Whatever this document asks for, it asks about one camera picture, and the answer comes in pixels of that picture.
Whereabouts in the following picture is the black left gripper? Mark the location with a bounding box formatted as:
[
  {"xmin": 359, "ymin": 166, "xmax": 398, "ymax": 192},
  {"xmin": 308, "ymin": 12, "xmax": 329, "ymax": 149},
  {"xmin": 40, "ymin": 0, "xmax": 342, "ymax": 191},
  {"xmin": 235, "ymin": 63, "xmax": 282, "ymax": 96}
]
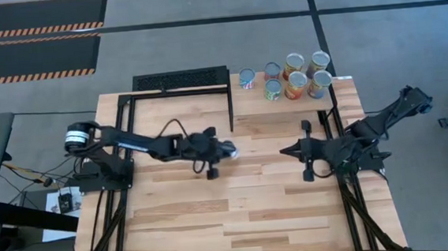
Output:
[{"xmin": 187, "ymin": 125, "xmax": 240, "ymax": 182}]

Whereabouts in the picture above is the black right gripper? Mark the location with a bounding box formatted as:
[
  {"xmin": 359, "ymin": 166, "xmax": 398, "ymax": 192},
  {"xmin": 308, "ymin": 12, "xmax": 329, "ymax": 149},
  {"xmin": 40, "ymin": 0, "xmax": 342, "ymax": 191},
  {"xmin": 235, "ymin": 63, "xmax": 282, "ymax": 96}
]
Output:
[{"xmin": 278, "ymin": 118, "xmax": 331, "ymax": 185}]

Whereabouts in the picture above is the green polka dot peas can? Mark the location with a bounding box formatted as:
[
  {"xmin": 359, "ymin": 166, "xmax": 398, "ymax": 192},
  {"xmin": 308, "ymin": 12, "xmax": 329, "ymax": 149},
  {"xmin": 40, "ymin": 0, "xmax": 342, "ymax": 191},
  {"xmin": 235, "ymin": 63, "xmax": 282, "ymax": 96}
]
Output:
[{"xmin": 263, "ymin": 77, "xmax": 284, "ymax": 102}]

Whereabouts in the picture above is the tall orange corn can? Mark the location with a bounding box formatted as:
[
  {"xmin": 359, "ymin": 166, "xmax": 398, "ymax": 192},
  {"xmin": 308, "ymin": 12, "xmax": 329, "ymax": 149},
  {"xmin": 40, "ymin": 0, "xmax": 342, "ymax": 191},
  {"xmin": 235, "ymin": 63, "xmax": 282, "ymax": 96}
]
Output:
[
  {"xmin": 282, "ymin": 70, "xmax": 310, "ymax": 102},
  {"xmin": 281, "ymin": 51, "xmax": 307, "ymax": 82}
]

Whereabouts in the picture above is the tall orange blue can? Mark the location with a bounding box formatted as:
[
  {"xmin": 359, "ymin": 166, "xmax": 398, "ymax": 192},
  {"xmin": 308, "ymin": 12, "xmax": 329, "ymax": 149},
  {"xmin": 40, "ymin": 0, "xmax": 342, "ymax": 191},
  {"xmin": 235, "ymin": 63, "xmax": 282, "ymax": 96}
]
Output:
[{"xmin": 305, "ymin": 69, "xmax": 335, "ymax": 100}]

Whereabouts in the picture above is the teal carrots can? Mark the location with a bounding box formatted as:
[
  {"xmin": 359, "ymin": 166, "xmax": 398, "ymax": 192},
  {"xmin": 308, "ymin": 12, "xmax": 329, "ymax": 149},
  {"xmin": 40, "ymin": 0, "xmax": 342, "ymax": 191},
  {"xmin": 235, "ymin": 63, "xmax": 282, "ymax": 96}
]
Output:
[{"xmin": 237, "ymin": 67, "xmax": 258, "ymax": 91}]

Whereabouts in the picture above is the short teal pink corn can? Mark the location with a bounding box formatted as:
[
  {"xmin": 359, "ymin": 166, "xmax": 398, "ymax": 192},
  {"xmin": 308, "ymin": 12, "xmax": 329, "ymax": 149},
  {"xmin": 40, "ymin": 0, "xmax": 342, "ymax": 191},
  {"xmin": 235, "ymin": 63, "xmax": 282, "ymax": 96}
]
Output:
[{"xmin": 263, "ymin": 61, "xmax": 282, "ymax": 81}]

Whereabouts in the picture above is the peaches can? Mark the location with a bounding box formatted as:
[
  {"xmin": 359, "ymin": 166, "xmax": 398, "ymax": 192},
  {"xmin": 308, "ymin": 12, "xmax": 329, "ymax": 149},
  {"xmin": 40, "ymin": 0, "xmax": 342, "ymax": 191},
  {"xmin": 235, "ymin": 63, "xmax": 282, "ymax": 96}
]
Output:
[{"xmin": 304, "ymin": 49, "xmax": 333, "ymax": 80}]

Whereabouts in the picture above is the small black device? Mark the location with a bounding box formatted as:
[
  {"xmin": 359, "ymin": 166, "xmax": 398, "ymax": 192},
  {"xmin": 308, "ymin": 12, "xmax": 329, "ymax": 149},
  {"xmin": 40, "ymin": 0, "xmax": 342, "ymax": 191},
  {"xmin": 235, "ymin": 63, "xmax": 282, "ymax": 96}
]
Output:
[{"xmin": 56, "ymin": 192, "xmax": 75, "ymax": 215}]

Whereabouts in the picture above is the white paper sheet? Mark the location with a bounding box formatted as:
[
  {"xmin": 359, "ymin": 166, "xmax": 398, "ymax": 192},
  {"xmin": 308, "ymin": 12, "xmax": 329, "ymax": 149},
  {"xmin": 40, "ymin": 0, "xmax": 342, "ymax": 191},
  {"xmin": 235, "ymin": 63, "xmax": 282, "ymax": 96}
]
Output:
[{"xmin": 38, "ymin": 185, "xmax": 88, "ymax": 242}]

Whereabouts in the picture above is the black hazard striped floor mat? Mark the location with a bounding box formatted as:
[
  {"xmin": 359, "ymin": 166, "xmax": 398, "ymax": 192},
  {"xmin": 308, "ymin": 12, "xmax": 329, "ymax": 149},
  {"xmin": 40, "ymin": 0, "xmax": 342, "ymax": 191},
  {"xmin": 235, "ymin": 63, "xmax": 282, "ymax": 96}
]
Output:
[
  {"xmin": 0, "ymin": 32, "xmax": 105, "ymax": 87},
  {"xmin": 0, "ymin": 0, "xmax": 111, "ymax": 40}
]

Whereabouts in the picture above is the black aluminium extrusion frame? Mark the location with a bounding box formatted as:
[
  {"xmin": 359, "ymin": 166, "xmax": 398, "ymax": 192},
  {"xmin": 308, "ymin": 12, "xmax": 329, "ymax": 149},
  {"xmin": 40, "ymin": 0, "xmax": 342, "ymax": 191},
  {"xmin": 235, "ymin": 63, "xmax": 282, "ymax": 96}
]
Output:
[
  {"xmin": 316, "ymin": 104, "xmax": 410, "ymax": 251},
  {"xmin": 58, "ymin": 84, "xmax": 245, "ymax": 251}
]

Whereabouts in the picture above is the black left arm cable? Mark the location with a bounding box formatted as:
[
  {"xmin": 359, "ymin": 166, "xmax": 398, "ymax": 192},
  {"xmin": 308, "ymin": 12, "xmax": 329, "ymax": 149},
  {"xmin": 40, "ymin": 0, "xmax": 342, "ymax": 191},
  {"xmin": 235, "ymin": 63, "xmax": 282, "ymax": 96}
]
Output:
[{"xmin": 155, "ymin": 116, "xmax": 189, "ymax": 140}]

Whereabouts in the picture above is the black floor cable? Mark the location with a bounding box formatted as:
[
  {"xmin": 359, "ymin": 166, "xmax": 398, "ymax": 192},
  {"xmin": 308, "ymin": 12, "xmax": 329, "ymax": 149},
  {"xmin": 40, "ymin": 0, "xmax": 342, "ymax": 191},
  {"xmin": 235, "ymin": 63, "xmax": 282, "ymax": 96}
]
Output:
[{"xmin": 12, "ymin": 106, "xmax": 98, "ymax": 119}]

